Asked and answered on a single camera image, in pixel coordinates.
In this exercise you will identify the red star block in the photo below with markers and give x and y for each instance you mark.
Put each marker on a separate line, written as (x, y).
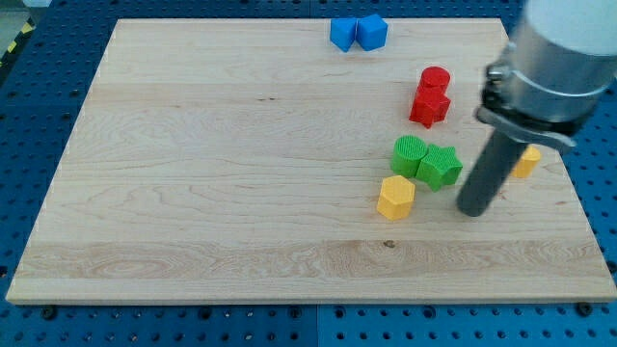
(429, 106)

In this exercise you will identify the grey metal clamp bracket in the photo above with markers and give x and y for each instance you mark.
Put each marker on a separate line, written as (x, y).
(498, 110)

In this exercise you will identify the green star block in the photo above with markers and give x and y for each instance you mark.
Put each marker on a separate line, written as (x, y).
(439, 167)

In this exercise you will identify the blue block left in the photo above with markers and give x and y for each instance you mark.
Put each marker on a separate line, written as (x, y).
(343, 32)

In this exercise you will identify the blue cube block right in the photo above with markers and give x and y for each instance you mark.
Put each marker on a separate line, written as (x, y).
(372, 32)

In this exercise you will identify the yellow block behind rod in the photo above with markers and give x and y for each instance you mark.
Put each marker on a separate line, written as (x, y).
(527, 163)

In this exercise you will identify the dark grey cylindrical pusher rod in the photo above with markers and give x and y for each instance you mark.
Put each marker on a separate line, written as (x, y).
(496, 161)

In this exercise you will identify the red cylinder block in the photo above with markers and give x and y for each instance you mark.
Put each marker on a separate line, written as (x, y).
(434, 78)

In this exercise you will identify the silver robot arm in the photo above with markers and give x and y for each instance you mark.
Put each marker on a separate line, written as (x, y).
(542, 89)

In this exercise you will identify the green cylinder block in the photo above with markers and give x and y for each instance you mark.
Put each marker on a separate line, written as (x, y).
(407, 153)

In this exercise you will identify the yellow hexagon block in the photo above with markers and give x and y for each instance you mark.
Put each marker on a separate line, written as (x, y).
(396, 198)

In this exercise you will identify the wooden board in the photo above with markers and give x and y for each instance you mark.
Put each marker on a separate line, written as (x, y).
(240, 161)

